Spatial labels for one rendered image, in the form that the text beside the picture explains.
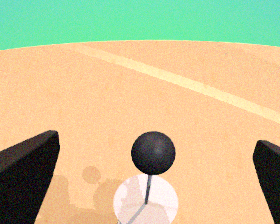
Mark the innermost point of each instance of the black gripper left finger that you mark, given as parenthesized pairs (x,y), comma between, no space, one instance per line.
(26,170)

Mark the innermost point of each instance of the glass french press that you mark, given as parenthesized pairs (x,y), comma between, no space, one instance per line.
(148,199)

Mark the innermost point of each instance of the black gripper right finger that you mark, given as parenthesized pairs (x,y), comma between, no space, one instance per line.
(266,160)

